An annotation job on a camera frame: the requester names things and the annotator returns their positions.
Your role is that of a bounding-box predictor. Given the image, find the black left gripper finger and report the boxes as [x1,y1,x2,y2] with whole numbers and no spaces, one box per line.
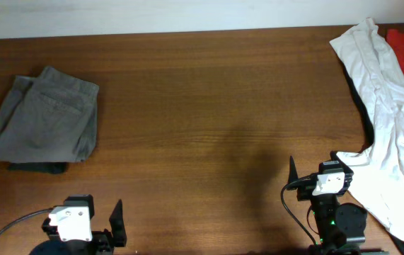
[63,194,95,219]
[109,199,127,247]

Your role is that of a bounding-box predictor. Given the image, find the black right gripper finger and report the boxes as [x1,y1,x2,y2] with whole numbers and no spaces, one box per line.
[286,156,299,190]
[330,151,353,174]

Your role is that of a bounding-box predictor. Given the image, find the grey shorts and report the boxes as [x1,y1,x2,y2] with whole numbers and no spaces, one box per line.
[0,66,100,164]

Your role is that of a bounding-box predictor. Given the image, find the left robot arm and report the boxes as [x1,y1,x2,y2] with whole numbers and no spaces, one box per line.
[30,195,127,255]

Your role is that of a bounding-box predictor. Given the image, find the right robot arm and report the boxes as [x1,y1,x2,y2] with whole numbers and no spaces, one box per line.
[280,152,386,255]

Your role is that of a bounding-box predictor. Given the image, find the folded black garment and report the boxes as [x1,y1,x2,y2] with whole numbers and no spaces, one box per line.
[8,162,68,174]

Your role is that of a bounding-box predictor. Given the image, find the white shirt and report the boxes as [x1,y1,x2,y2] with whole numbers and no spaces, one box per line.
[330,18,404,241]

